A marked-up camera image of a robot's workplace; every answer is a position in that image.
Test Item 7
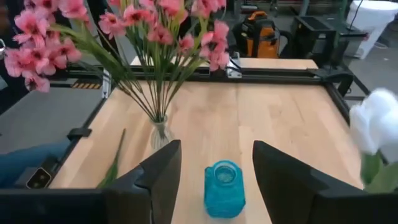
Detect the white cylindrical container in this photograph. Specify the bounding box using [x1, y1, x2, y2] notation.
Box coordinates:
[346, 0, 398, 60]

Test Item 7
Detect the black equipment cart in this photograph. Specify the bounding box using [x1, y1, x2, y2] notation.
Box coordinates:
[292, 15, 341, 68]

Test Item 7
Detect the pink artificial flower bunch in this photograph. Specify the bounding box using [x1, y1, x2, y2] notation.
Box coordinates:
[161, 0, 231, 121]
[3, 0, 162, 124]
[98, 0, 191, 122]

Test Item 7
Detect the orange and black vacuum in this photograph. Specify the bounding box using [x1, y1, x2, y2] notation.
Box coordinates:
[232, 11, 282, 59]

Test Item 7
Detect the small black depth camera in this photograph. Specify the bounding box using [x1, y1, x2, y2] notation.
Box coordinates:
[25, 167, 53, 190]

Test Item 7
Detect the white artificial tulip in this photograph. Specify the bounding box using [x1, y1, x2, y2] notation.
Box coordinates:
[348, 88, 398, 194]

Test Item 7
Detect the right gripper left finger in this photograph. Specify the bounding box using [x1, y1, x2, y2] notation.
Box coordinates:
[105, 139, 183, 224]

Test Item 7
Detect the blue patterned glass vase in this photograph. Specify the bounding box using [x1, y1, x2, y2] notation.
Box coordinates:
[203, 160, 246, 219]

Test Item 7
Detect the clear ribbed glass vase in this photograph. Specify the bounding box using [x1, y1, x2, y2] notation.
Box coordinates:
[150, 114, 174, 151]

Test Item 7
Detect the blue artificial flower bunch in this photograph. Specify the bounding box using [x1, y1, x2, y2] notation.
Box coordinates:
[96, 128, 127, 189]

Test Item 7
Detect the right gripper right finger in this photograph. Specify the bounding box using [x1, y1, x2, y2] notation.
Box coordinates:
[252, 140, 363, 224]

